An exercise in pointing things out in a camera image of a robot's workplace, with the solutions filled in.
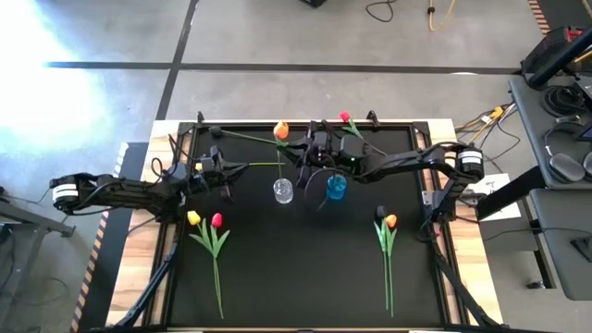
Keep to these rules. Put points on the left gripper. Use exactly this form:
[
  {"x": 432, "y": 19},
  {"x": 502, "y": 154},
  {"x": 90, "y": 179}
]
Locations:
[{"x": 215, "y": 173}]

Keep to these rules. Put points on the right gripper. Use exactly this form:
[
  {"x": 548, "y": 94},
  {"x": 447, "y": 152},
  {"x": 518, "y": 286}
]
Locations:
[{"x": 326, "y": 155}]

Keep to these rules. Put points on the dark purple artificial tulip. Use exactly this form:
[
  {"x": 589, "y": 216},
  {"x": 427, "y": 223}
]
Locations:
[
  {"x": 380, "y": 212},
  {"x": 215, "y": 131}
]

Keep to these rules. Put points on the red artificial tulip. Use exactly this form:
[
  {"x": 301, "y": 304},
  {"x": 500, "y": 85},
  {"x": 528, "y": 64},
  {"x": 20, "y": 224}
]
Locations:
[
  {"x": 216, "y": 220},
  {"x": 344, "y": 116}
]

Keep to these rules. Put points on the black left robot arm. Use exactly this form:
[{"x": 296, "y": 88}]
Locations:
[{"x": 129, "y": 192}]

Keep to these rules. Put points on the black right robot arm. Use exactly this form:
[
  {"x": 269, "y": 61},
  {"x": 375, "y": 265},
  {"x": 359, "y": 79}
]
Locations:
[{"x": 407, "y": 162}]

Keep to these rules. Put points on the clear glass vase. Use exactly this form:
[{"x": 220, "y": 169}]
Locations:
[{"x": 283, "y": 192}]

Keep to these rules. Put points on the blue glass vase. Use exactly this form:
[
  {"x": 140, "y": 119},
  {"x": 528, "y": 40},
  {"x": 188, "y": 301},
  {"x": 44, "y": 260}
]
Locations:
[{"x": 336, "y": 187}]

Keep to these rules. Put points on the black table mat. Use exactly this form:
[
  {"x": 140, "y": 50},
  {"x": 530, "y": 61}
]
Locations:
[{"x": 300, "y": 268}]

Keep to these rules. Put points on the black hazard-edged floor mat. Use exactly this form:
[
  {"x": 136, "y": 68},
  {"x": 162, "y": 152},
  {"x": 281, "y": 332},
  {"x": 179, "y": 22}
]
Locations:
[{"x": 115, "y": 231}]

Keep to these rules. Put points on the black box on floor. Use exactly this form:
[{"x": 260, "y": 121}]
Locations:
[{"x": 313, "y": 2}]

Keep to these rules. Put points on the white printed box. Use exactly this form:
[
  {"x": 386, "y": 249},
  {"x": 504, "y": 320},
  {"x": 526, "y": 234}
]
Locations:
[{"x": 497, "y": 185}]

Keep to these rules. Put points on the black desk leg bar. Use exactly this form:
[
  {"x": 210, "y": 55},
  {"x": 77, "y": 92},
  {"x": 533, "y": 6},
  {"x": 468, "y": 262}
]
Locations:
[{"x": 513, "y": 192}]

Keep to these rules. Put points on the grey metal stand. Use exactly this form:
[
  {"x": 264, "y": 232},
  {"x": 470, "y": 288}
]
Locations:
[{"x": 28, "y": 224}]

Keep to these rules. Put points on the grey desk with headphones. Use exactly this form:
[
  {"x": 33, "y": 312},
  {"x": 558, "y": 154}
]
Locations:
[{"x": 532, "y": 120}]

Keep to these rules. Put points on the black headphones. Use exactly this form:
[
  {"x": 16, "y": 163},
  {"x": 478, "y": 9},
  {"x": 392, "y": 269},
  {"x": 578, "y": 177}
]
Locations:
[{"x": 566, "y": 167}]

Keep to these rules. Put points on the black desk caster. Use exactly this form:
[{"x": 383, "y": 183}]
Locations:
[{"x": 536, "y": 285}]

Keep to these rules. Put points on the black red equipment box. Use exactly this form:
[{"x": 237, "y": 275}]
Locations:
[{"x": 548, "y": 44}]

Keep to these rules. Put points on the grey desk plain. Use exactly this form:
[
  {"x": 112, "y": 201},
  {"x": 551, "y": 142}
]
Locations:
[{"x": 569, "y": 268}]

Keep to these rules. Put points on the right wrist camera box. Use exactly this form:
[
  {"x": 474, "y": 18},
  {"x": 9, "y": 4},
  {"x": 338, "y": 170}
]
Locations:
[{"x": 320, "y": 136}]

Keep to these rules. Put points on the black frame clamp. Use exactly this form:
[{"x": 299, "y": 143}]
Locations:
[
  {"x": 200, "y": 118},
  {"x": 372, "y": 118}
]

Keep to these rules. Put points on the black diagonal frame strut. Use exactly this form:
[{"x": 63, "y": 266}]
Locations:
[
  {"x": 148, "y": 291},
  {"x": 462, "y": 291}
]

